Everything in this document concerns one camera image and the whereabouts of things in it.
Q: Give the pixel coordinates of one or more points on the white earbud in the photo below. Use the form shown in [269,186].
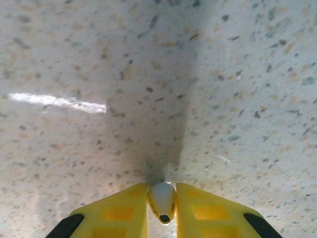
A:
[161,200]

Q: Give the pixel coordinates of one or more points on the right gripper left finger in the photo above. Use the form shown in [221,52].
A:
[116,215]

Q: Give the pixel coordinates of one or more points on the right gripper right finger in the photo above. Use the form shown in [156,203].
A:
[213,215]

